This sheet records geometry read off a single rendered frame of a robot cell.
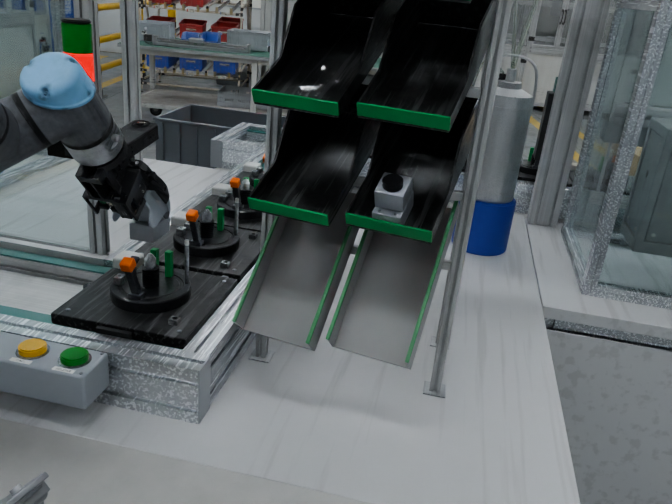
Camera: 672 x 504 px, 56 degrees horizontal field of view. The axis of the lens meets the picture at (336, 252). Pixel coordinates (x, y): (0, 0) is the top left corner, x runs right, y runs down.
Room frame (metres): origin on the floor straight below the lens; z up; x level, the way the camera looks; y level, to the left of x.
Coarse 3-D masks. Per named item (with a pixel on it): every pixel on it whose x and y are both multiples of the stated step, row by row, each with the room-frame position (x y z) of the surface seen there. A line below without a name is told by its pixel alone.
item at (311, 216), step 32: (288, 128) 1.01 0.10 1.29; (320, 128) 1.09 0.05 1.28; (352, 128) 1.08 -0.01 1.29; (288, 160) 1.01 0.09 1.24; (320, 160) 1.01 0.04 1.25; (352, 160) 0.95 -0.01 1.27; (256, 192) 0.92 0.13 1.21; (288, 192) 0.94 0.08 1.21; (320, 192) 0.93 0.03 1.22; (320, 224) 0.87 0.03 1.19
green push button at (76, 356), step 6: (72, 348) 0.81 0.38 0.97; (78, 348) 0.81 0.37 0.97; (84, 348) 0.82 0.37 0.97; (60, 354) 0.80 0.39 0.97; (66, 354) 0.79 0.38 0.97; (72, 354) 0.80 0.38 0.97; (78, 354) 0.80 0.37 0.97; (84, 354) 0.80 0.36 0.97; (60, 360) 0.79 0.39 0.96; (66, 360) 0.78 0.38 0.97; (72, 360) 0.78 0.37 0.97; (78, 360) 0.79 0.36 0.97; (84, 360) 0.79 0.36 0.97
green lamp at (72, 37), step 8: (64, 24) 1.14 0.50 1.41; (72, 24) 1.13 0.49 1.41; (80, 24) 1.14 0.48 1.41; (88, 24) 1.15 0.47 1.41; (64, 32) 1.14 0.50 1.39; (72, 32) 1.13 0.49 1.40; (80, 32) 1.14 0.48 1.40; (88, 32) 1.15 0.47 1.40; (64, 40) 1.14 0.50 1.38; (72, 40) 1.13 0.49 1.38; (80, 40) 1.14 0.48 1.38; (88, 40) 1.15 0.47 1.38; (64, 48) 1.14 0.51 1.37; (72, 48) 1.13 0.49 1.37; (80, 48) 1.14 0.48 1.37; (88, 48) 1.15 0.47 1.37
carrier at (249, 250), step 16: (208, 208) 1.30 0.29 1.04; (176, 224) 1.35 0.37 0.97; (208, 224) 1.25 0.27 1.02; (160, 240) 1.26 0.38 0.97; (176, 240) 1.22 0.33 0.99; (192, 240) 1.21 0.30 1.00; (208, 240) 1.24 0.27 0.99; (224, 240) 1.24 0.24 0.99; (240, 240) 1.30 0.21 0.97; (256, 240) 1.31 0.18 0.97; (144, 256) 1.17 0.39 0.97; (160, 256) 1.18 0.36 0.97; (176, 256) 1.18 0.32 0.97; (192, 256) 1.19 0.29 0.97; (208, 256) 1.19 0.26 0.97; (224, 256) 1.21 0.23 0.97; (240, 256) 1.21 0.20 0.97; (256, 256) 1.22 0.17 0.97; (208, 272) 1.13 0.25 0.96; (224, 272) 1.13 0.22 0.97; (240, 272) 1.14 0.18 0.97
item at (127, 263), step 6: (126, 258) 0.94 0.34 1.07; (132, 258) 0.94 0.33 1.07; (138, 258) 0.96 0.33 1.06; (120, 264) 0.92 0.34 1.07; (126, 264) 0.92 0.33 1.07; (132, 264) 0.93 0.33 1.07; (126, 270) 0.93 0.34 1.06; (132, 270) 0.93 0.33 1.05; (126, 276) 0.94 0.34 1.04; (132, 276) 0.94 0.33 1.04; (132, 282) 0.94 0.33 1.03; (138, 282) 0.95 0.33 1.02; (132, 288) 0.95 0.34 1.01; (138, 288) 0.95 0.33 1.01; (138, 294) 0.95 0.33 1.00
